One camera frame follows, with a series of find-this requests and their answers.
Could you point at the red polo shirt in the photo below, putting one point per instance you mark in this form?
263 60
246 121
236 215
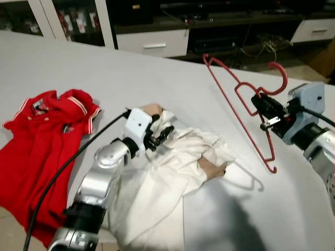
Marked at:
42 151

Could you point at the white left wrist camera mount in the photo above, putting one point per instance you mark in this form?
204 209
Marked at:
138 123

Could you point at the black speaker box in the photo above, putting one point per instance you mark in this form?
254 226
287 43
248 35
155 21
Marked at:
133 15

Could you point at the dark TV stand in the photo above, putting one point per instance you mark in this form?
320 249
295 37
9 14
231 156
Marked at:
235 18

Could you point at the white glass-door cabinet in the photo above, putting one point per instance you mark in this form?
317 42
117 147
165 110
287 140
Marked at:
107 21

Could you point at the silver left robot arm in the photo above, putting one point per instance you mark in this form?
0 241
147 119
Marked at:
99 178

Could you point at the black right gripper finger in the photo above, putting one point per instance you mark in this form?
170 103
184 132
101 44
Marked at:
263 114
261 100

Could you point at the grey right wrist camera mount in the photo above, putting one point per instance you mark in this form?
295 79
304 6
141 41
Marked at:
309 99

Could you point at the red plastic hanger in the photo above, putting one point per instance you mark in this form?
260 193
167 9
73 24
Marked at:
286 79

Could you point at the white polo shirt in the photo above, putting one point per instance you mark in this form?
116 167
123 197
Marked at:
157 193

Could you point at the white drawer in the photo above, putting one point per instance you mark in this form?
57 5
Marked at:
314 31
131 42

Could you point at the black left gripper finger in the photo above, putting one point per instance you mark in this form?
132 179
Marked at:
161 126
165 136

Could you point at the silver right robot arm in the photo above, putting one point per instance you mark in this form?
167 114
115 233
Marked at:
319 146

